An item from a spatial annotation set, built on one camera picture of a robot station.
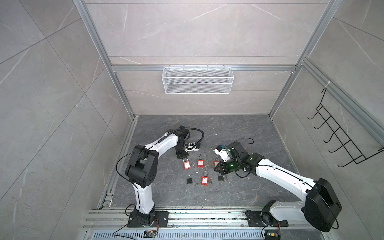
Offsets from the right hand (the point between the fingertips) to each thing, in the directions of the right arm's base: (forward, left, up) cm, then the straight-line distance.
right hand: (214, 168), depth 80 cm
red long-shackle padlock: (+6, +16, -8) cm, 19 cm away
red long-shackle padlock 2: (-2, +5, -9) cm, 11 cm away
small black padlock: (-3, +14, -10) cm, 17 cm away
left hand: (+15, +18, -5) cm, 24 cm away
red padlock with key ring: (+8, +7, -9) cm, 14 cm away
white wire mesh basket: (+55, +8, +19) cm, 59 cm away
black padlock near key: (-2, -4, -10) cm, 11 cm away
